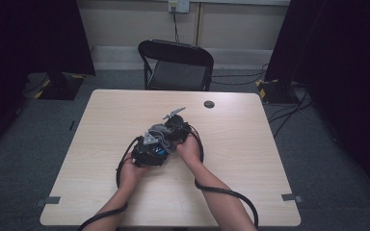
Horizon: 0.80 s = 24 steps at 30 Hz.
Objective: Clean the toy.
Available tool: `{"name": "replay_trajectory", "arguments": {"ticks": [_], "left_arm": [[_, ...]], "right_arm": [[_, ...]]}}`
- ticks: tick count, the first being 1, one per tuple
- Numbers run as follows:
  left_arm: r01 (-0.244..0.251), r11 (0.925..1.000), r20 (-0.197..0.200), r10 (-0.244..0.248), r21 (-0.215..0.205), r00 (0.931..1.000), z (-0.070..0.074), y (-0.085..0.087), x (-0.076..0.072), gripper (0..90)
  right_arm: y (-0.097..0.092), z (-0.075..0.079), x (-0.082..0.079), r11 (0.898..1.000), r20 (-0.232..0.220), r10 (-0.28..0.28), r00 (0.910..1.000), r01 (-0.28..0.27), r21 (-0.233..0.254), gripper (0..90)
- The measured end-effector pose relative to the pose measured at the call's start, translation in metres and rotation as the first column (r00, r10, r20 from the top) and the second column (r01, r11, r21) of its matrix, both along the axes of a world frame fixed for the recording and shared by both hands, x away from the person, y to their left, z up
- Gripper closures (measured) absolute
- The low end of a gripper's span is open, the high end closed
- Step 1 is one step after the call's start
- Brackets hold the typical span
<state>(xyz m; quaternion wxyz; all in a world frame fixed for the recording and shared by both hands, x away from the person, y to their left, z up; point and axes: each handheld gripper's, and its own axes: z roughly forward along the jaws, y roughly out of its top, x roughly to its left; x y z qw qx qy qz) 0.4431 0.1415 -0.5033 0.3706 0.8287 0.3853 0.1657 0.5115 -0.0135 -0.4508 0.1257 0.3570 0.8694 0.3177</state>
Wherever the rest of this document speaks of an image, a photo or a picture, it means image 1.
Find black curtain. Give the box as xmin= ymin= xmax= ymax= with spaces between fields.
xmin=0 ymin=0 xmax=96 ymax=160
xmin=264 ymin=0 xmax=370 ymax=206

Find grey terry towel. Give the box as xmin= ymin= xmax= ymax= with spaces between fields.
xmin=147 ymin=123 xmax=177 ymax=152

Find person's left hand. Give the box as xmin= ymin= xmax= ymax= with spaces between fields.
xmin=119 ymin=153 xmax=149 ymax=191

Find black stand base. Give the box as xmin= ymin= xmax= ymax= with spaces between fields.
xmin=254 ymin=78 xmax=301 ymax=105
xmin=38 ymin=72 xmax=86 ymax=101

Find black socket cable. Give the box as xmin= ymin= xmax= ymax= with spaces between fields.
xmin=172 ymin=7 xmax=180 ymax=43

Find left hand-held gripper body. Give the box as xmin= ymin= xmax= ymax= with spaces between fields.
xmin=131 ymin=129 xmax=172 ymax=167

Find grey tape strip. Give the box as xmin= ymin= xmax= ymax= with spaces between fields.
xmin=36 ymin=195 xmax=62 ymax=207
xmin=281 ymin=192 xmax=304 ymax=203

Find black floor cables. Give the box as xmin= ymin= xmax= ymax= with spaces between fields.
xmin=211 ymin=63 xmax=314 ymax=139

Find person's right hand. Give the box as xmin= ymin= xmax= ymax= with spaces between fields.
xmin=175 ymin=134 xmax=204 ymax=168

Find white wall socket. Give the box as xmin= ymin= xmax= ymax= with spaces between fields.
xmin=168 ymin=0 xmax=191 ymax=13

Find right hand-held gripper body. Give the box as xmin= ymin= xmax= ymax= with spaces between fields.
xmin=162 ymin=107 xmax=194 ymax=144

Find black folding chair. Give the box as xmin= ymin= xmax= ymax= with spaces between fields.
xmin=137 ymin=38 xmax=215 ymax=92

